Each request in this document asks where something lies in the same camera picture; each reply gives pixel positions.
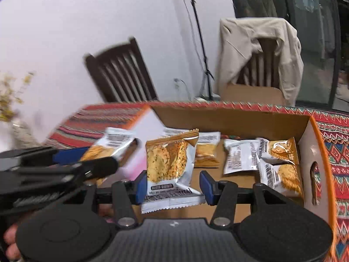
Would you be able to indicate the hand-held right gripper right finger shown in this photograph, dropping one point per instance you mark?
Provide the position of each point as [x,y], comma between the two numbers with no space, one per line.
[207,187]

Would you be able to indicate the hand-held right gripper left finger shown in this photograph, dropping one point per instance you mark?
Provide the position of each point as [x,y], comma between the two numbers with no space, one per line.
[140,187]

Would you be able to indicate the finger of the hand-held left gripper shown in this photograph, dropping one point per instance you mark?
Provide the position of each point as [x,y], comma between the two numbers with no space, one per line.
[95,167]
[69,155]

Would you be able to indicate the silver orange cookie packet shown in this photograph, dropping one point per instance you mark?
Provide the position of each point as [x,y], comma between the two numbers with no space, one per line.
[208,150]
[240,157]
[282,147]
[169,163]
[283,178]
[173,132]
[117,142]

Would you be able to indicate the orange cardboard box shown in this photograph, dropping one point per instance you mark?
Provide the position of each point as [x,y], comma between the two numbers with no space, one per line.
[245,120]

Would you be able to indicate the person's left hand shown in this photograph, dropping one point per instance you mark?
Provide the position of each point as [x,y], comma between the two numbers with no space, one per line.
[11,240]

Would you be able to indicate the small floral ceramic vase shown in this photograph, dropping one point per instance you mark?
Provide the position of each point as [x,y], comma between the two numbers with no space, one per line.
[23,135]

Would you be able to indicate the yellow flower sprigs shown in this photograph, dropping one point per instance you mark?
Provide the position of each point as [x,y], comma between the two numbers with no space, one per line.
[13,95]

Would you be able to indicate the dark wooden chair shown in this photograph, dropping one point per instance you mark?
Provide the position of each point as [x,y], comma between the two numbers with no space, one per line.
[120,73]

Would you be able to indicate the jacket-draped wooden chair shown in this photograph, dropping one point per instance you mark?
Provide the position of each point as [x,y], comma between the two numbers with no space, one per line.
[257,65]

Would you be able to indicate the black light stand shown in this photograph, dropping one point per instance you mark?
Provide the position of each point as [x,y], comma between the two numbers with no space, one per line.
[200,41]

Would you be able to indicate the chair with beige jacket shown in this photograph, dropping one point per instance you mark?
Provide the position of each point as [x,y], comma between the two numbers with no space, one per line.
[237,41]

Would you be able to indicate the sliding glass door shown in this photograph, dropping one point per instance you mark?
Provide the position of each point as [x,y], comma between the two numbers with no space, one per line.
[259,0]

